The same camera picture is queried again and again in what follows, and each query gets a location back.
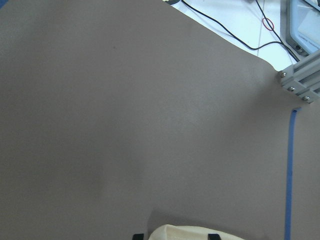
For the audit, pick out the red rubber band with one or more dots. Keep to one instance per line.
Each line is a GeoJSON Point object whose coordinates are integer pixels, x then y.
{"type": "Point", "coordinates": [268, 24]}

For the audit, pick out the blue teach pendant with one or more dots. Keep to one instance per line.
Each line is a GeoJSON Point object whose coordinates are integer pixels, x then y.
{"type": "Point", "coordinates": [301, 22]}

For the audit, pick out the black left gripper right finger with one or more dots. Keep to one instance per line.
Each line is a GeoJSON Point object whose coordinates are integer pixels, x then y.
{"type": "Point", "coordinates": [213, 236]}

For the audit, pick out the cream long-sleeve graphic shirt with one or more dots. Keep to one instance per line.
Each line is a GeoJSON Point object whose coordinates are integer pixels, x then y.
{"type": "Point", "coordinates": [175, 232]}

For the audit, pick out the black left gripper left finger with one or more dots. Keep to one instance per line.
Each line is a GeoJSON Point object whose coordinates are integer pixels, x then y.
{"type": "Point", "coordinates": [138, 236]}

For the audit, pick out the aluminium frame post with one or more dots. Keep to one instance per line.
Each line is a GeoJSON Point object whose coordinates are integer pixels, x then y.
{"type": "Point", "coordinates": [303, 78]}

